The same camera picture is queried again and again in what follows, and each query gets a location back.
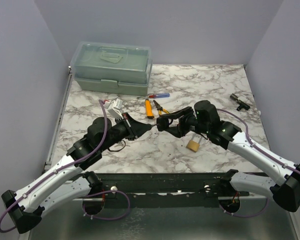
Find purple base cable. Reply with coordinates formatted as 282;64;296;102
222;197;270;218
82;190;131;221

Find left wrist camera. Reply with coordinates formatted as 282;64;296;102
104;97;123;120

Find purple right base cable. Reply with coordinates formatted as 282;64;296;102
222;197;270;218

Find brass padlock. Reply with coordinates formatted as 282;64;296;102
186;133;203;153

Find black T-shaped connector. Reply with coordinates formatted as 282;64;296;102
230;93;251;112

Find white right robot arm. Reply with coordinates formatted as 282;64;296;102
156;100;300;212

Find red blue screwdriver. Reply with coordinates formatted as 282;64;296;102
137;93;170;99

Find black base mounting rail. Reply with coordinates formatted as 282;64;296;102
72;172;251;210

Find orange utility knife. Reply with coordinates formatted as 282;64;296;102
145;98;155;119

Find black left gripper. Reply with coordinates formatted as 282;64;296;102
99;112;152;152

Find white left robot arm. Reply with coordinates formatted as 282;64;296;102
1;113;152;234

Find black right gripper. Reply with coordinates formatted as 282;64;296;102
161;106;210;138

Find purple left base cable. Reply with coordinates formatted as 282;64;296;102
82;190;131;221

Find green plastic toolbox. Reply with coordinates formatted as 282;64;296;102
70;41;153;96

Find yellow handled pliers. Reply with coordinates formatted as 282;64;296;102
153;100;170;116

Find black padlock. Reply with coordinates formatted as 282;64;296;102
156;116;173;132

